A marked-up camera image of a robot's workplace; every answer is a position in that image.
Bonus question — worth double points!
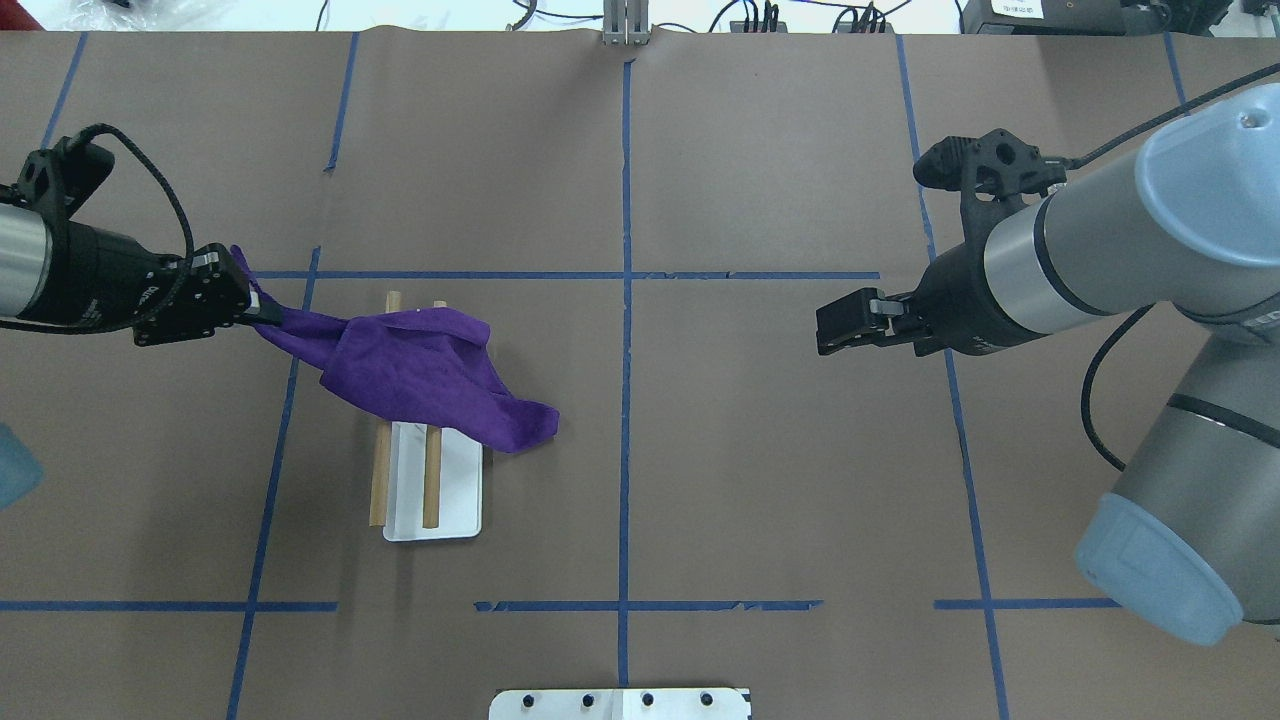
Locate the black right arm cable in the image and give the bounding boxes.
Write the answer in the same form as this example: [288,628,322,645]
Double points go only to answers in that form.
[1065,61,1280,473]

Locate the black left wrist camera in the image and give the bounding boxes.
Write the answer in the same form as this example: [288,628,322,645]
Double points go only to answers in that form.
[8,137,115,218]

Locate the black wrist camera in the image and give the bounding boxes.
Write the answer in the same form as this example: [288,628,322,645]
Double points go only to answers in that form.
[8,137,115,218]
[911,128,1068,200]

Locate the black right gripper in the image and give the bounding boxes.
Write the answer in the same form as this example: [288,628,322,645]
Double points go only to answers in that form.
[815,241,1041,357]

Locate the purple towel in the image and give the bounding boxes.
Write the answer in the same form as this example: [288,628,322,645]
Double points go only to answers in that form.
[253,307,561,454]

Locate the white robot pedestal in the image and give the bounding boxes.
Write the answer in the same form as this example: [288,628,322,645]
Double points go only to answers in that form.
[488,687,754,719]

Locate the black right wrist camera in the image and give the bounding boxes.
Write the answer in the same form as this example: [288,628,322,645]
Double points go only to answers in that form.
[911,128,1068,200]

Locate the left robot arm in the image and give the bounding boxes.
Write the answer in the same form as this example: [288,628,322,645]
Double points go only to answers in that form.
[1,205,284,347]

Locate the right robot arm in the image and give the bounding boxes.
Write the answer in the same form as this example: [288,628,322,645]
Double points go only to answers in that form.
[814,79,1279,646]

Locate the white rack base tray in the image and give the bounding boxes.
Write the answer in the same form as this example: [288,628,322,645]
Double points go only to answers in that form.
[383,421,484,542]

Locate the wooden rack bar upper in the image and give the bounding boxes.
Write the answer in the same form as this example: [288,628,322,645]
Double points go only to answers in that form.
[421,300,449,530]

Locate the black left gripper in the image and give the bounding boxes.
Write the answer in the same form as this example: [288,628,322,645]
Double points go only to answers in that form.
[40,218,284,336]

